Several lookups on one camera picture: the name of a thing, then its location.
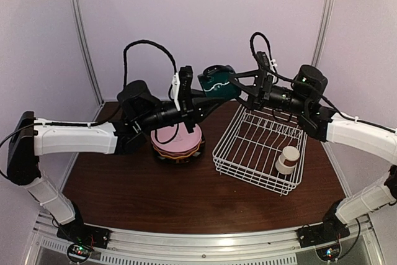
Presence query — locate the yellow polka dot plate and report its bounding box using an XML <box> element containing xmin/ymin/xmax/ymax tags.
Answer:
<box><xmin>153</xmin><ymin>145</ymin><xmax>200</xmax><ymax>159</ymax></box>

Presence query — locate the black striped rim plate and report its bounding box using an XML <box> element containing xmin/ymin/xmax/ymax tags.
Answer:
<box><xmin>151</xmin><ymin>137</ymin><xmax>206</xmax><ymax>164</ymax></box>

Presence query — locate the dark teal small cup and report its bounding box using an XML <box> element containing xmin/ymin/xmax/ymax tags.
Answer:
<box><xmin>198</xmin><ymin>65</ymin><xmax>241</xmax><ymax>101</ymax></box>

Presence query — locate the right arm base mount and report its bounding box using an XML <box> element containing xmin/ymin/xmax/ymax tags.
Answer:
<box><xmin>297</xmin><ymin>210</ymin><xmax>350</xmax><ymax>248</ymax></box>

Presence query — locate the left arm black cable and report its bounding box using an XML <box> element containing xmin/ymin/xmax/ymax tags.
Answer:
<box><xmin>122</xmin><ymin>39</ymin><xmax>177</xmax><ymax>86</ymax></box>

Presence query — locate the right aluminium corner post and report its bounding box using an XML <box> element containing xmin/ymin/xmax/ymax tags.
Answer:
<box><xmin>311</xmin><ymin>0</ymin><xmax>335</xmax><ymax>67</ymax></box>

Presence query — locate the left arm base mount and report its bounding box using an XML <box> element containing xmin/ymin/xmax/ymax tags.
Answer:
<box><xmin>53</xmin><ymin>207</ymin><xmax>110</xmax><ymax>249</ymax></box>

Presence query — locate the white wire dish rack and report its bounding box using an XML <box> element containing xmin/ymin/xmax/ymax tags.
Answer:
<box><xmin>212</xmin><ymin>105</ymin><xmax>308</xmax><ymax>195</ymax></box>

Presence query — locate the aluminium front frame rail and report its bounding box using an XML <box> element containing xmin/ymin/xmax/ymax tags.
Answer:
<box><xmin>22</xmin><ymin>212</ymin><xmax>386</xmax><ymax>264</ymax></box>

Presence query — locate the aluminium corner post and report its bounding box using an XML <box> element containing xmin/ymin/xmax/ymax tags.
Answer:
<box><xmin>311</xmin><ymin>0</ymin><xmax>335</xmax><ymax>67</ymax></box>
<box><xmin>70</xmin><ymin>0</ymin><xmax>104</xmax><ymax>105</ymax></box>

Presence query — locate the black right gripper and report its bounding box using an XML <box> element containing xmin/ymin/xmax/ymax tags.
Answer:
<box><xmin>228</xmin><ymin>67</ymin><xmax>311</xmax><ymax>115</ymax></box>

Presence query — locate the plain pink plate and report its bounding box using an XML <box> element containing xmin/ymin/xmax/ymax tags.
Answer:
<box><xmin>151</xmin><ymin>122</ymin><xmax>202</xmax><ymax>151</ymax></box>

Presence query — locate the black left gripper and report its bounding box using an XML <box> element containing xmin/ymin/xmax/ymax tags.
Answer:
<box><xmin>136</xmin><ymin>87</ymin><xmax>223</xmax><ymax>132</ymax></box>

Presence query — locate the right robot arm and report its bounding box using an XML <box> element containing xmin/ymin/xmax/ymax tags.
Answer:
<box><xmin>229</xmin><ymin>65</ymin><xmax>396</xmax><ymax>241</ymax></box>

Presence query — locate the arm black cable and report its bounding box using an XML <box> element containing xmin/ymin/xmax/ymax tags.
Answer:
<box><xmin>122</xmin><ymin>39</ymin><xmax>177</xmax><ymax>86</ymax></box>
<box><xmin>249</xmin><ymin>31</ymin><xmax>298</xmax><ymax>83</ymax></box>

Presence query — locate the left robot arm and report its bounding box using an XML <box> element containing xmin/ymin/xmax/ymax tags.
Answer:
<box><xmin>7</xmin><ymin>80</ymin><xmax>226</xmax><ymax>243</ymax></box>

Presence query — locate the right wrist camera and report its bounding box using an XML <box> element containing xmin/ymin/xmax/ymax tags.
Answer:
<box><xmin>256</xmin><ymin>52</ymin><xmax>277</xmax><ymax>74</ymax></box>

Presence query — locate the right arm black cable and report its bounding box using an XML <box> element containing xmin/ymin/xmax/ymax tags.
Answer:
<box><xmin>249</xmin><ymin>31</ymin><xmax>298</xmax><ymax>83</ymax></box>

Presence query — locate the pink polka dot plate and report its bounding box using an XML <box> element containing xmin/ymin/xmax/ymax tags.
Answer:
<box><xmin>152</xmin><ymin>144</ymin><xmax>200</xmax><ymax>153</ymax></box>

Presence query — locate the white brown small cup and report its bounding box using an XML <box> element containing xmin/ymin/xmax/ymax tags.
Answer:
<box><xmin>275</xmin><ymin>146</ymin><xmax>300</xmax><ymax>175</ymax></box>

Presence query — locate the left aluminium corner post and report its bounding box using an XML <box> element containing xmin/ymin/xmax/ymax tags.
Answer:
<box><xmin>70</xmin><ymin>0</ymin><xmax>104</xmax><ymax>105</ymax></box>

